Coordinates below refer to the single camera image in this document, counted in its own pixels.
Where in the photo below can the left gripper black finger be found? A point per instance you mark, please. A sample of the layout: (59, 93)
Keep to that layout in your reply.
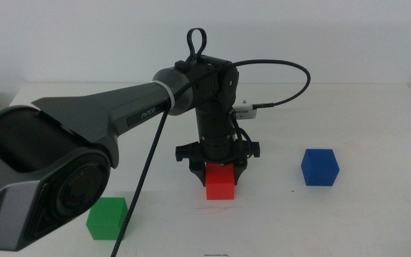
(198, 173)
(239, 170)

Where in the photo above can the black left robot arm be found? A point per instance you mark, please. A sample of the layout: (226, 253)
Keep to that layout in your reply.
(84, 110)

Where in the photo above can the red cube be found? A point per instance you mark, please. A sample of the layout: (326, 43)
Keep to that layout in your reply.
(219, 185)

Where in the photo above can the blue cube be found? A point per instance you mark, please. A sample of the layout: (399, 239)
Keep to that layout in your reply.
(321, 167)

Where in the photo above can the green cube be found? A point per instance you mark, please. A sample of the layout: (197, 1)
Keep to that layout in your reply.
(103, 219)

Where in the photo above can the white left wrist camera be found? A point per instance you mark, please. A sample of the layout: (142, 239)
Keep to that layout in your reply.
(244, 111)

